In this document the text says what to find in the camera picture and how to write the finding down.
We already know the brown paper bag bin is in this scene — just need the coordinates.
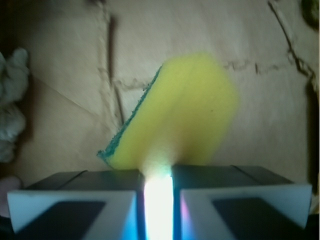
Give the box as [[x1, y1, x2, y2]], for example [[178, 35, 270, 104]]
[[0, 0, 320, 216]]

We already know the crumpled white tissue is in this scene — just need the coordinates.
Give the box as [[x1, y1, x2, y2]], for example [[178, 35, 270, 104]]
[[0, 48, 30, 163]]

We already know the yellow green sponge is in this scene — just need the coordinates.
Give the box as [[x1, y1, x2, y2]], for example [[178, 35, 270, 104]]
[[97, 52, 239, 173]]

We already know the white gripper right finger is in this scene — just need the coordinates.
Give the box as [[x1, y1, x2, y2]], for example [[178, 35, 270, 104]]
[[172, 165, 313, 240]]

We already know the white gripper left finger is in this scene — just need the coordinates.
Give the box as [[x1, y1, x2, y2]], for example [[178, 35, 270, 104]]
[[7, 170, 146, 240]]

